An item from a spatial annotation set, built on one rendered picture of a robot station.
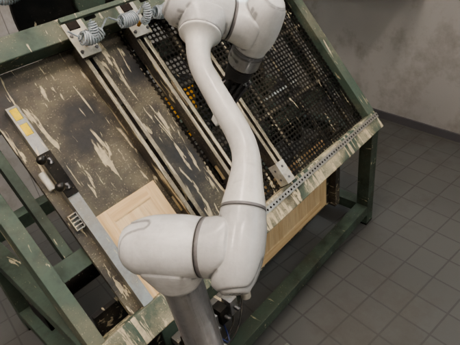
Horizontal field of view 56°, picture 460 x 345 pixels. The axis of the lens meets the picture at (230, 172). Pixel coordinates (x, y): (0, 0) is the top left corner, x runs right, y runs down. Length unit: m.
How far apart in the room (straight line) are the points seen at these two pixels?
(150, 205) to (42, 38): 0.82
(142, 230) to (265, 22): 0.56
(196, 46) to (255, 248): 0.48
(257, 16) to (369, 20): 3.61
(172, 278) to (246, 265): 0.17
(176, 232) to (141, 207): 1.03
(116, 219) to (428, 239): 2.29
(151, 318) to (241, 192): 1.04
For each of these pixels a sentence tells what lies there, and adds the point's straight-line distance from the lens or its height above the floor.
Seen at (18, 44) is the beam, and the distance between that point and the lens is 1.99.
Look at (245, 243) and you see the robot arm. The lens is 0.88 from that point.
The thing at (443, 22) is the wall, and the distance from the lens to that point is 4.29.
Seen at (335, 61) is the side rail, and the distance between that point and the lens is 2.96.
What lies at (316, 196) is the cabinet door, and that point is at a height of 0.40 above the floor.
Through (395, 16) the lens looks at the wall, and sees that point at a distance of 4.50.
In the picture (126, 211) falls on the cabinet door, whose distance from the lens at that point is 1.90.
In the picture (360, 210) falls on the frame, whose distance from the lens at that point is 3.31.
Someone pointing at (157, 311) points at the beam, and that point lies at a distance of 1.86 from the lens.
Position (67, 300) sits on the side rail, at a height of 1.07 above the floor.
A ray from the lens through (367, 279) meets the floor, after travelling 3.08.
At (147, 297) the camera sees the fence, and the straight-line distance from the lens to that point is 1.86.
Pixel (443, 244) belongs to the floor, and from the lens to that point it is 3.41.
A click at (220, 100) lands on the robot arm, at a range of 0.99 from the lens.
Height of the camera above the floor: 2.27
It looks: 34 degrees down
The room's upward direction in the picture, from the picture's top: 8 degrees counter-clockwise
